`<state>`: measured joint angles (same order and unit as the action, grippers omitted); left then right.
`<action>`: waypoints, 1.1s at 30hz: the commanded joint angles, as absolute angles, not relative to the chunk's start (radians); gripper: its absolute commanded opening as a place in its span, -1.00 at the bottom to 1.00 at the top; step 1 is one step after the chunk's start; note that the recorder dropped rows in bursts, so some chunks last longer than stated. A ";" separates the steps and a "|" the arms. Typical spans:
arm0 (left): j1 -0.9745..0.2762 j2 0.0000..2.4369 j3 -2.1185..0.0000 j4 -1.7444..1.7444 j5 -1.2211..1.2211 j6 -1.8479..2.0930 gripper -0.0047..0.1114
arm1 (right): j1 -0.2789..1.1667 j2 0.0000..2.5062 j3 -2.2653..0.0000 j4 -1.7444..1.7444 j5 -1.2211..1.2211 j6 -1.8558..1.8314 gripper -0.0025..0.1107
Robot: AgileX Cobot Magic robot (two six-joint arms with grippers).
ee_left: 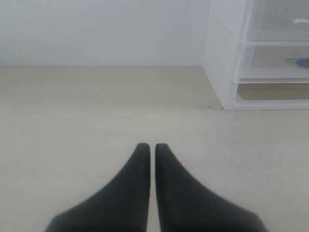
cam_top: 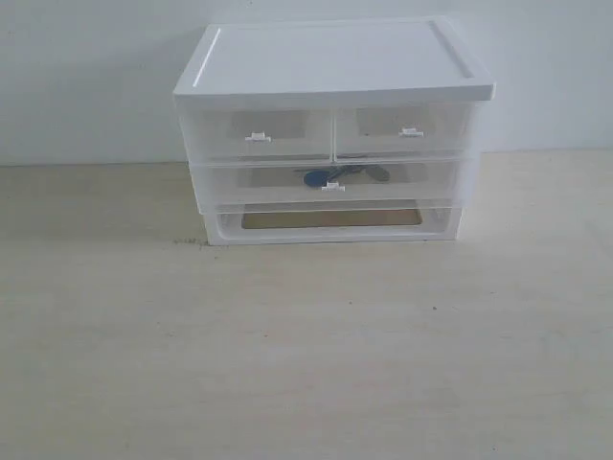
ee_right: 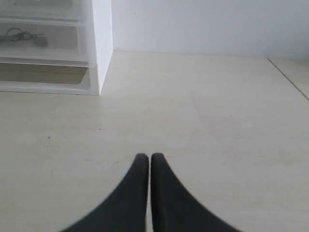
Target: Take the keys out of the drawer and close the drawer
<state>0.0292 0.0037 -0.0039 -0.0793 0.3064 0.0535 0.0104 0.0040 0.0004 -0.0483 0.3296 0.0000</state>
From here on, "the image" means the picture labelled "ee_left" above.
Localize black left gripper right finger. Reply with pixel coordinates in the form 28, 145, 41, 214
155, 144, 266, 232

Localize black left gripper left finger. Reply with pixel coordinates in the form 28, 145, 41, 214
46, 143, 151, 232

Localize keys with blue tag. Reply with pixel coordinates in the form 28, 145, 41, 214
285, 58, 309, 69

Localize white plastic drawer cabinet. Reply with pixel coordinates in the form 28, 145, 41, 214
203, 0, 309, 110

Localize clear upper left drawer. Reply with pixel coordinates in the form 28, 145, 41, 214
246, 0, 309, 42

